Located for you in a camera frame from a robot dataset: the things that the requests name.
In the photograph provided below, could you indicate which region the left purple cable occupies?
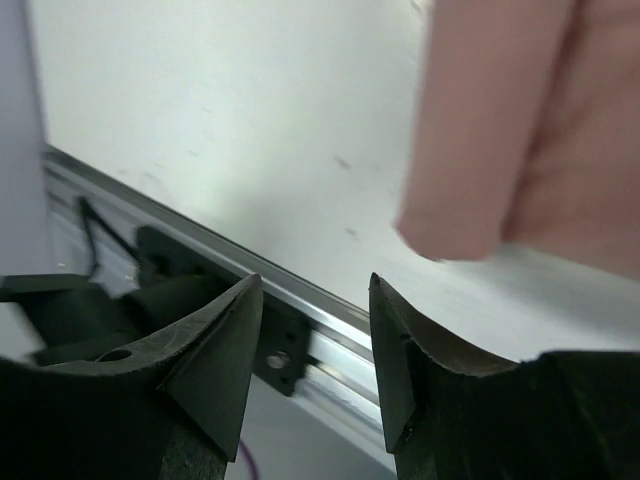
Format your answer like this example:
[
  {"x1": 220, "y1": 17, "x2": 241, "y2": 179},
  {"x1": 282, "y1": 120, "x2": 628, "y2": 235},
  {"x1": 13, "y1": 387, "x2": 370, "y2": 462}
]
[{"x1": 237, "y1": 439, "x2": 264, "y2": 480}]

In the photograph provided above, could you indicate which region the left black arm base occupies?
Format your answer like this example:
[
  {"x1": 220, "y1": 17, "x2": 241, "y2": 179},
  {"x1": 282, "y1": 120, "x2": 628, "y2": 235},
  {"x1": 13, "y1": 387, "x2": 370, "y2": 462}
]
[{"x1": 253, "y1": 293, "x2": 312, "y2": 397}]

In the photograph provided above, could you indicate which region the pink printed t-shirt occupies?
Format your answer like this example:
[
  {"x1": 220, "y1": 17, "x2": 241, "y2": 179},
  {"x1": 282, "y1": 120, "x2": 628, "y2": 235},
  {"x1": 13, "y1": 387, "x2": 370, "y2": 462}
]
[{"x1": 397, "y1": 1, "x2": 639, "y2": 278}]

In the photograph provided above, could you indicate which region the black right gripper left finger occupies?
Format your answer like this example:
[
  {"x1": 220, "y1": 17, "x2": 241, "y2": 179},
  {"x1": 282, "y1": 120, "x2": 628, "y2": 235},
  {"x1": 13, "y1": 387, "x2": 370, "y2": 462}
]
[{"x1": 1, "y1": 275, "x2": 263, "y2": 479}]

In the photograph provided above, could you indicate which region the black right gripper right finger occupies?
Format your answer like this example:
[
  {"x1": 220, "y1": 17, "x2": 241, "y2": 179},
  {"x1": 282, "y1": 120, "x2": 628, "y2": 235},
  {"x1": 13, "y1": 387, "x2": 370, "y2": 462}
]
[{"x1": 369, "y1": 276, "x2": 639, "y2": 479}]

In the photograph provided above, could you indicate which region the thin black base cable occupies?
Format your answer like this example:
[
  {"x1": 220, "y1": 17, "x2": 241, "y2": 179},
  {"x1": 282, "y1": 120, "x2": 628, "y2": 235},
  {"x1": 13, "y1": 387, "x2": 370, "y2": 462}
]
[{"x1": 77, "y1": 195, "x2": 144, "y2": 279}]

